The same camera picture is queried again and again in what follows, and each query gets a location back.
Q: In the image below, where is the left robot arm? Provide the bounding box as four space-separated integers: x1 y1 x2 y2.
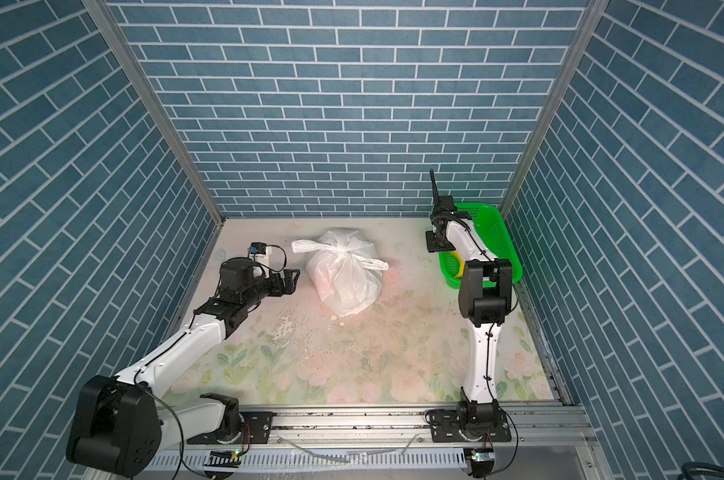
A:
66 257 300 478

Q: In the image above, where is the yellow banana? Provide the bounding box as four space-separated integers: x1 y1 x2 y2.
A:
441 251 464 279

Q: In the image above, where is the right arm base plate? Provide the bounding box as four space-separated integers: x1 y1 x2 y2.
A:
425 409 513 444

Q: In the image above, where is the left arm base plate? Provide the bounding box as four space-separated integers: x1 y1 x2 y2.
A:
186 411 274 446

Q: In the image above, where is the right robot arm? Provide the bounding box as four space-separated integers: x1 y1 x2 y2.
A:
426 190 513 428

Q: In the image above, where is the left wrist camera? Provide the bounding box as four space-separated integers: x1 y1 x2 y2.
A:
248 242 273 266

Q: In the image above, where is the green plastic basket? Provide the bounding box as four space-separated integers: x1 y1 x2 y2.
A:
439 202 523 289

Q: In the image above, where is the white plastic bag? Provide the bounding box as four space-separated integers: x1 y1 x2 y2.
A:
291 229 389 317

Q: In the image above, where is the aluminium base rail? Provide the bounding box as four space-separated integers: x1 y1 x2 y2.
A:
136 403 611 479

